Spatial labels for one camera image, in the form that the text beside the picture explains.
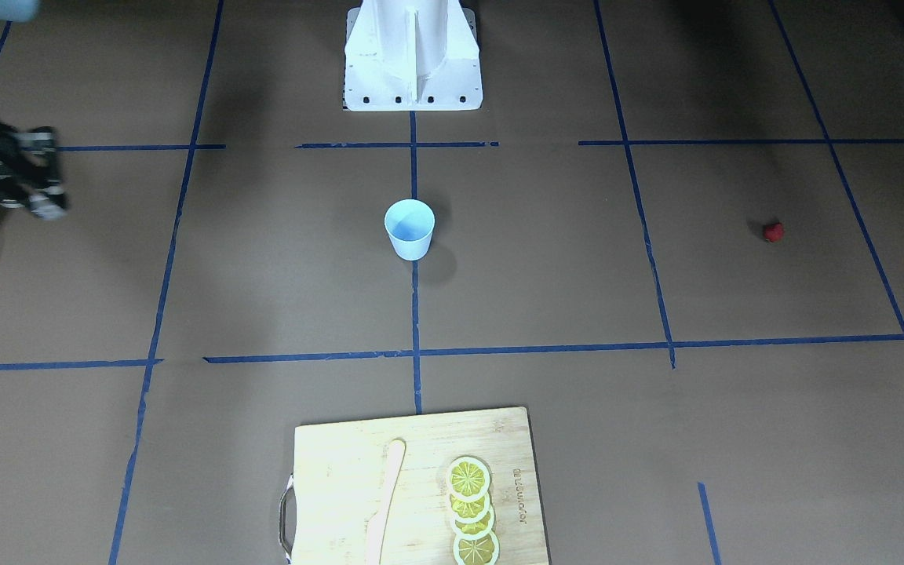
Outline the light blue cup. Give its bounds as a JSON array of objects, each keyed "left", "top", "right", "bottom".
[{"left": 384, "top": 198, "right": 436, "bottom": 261}]

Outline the lemon slice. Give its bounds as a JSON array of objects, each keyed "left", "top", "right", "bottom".
[
  {"left": 450, "top": 508, "right": 496, "bottom": 540},
  {"left": 448, "top": 491, "right": 491, "bottom": 523},
  {"left": 445, "top": 455, "right": 491, "bottom": 503},
  {"left": 452, "top": 532, "right": 500, "bottom": 565}
]

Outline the wooden cutting board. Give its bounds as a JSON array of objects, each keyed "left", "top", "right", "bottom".
[{"left": 279, "top": 406, "right": 550, "bottom": 564}]

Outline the red strawberry on table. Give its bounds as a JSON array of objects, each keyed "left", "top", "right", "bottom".
[{"left": 761, "top": 222, "right": 786, "bottom": 242}]

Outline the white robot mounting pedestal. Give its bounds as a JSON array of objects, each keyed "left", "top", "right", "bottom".
[{"left": 342, "top": 1, "right": 483, "bottom": 112}]

